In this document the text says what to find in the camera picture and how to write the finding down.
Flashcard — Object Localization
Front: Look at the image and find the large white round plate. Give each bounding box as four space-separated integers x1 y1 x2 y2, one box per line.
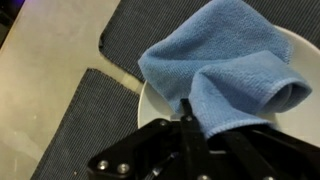
137 24 320 148

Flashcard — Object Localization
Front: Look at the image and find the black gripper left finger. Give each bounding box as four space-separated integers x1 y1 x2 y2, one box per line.
86 98 214 180

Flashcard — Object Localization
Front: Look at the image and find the dark blue woven placemat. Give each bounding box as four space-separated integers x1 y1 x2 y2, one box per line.
98 0 320 83
29 67 141 180

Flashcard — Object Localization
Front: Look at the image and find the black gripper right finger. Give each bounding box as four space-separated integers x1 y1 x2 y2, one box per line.
208 123 320 180

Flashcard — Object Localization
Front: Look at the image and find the blue microfibre towel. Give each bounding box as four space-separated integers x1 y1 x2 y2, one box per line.
137 0 313 140

